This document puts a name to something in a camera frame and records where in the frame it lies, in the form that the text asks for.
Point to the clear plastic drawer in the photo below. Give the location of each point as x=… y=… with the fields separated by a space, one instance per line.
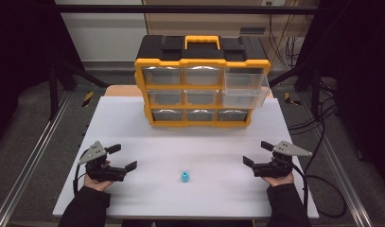
x=243 y=94

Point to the set of clear drawers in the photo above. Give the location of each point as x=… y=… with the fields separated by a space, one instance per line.
x=201 y=97

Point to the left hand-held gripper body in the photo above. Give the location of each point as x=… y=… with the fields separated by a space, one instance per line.
x=101 y=172

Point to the black metal stand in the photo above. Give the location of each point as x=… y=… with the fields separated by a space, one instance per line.
x=53 y=91
x=315 y=91

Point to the person's left hand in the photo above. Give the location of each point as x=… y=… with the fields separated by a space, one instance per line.
x=97 y=185

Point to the dark curtain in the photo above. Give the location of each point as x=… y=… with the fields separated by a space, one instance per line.
x=363 y=78
x=20 y=63

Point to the wooden table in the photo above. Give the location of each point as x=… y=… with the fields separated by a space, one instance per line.
x=122 y=90

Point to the aluminium floor rail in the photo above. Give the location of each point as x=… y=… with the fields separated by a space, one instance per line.
x=29 y=160
x=344 y=176

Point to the yellow black organizer cabinet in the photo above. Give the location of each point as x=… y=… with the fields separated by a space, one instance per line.
x=171 y=47

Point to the person's right hand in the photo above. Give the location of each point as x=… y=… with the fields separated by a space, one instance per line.
x=281 y=181

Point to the yellow black striped tape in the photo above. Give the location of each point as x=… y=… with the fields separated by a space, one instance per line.
x=289 y=99
x=88 y=98

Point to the light wooden cabinet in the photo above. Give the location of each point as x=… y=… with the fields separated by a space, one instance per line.
x=212 y=23

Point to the small blue plastic part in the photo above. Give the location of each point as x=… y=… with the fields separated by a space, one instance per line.
x=184 y=177

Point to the black horizontal bar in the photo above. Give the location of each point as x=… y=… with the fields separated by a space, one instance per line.
x=180 y=9

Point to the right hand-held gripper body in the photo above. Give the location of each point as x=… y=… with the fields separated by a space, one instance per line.
x=273 y=169

